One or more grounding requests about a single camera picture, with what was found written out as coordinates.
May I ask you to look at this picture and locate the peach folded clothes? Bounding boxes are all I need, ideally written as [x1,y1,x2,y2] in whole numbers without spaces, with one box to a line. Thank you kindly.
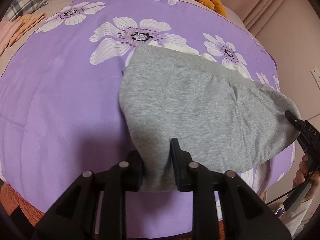
[0,13,46,55]

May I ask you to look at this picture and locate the orange plush cloth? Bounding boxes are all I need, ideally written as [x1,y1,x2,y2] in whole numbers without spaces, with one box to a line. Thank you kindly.
[197,0,227,18]

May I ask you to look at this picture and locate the grey fleece sweatpants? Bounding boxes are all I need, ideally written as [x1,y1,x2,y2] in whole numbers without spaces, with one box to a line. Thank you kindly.
[119,45,299,192]

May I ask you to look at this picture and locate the white wall socket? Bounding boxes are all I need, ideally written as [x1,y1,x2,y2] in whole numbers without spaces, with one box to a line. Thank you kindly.
[311,67,320,89]

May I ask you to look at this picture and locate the purple floral bed sheet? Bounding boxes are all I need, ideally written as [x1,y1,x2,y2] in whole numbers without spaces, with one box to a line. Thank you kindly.
[1,0,295,238]

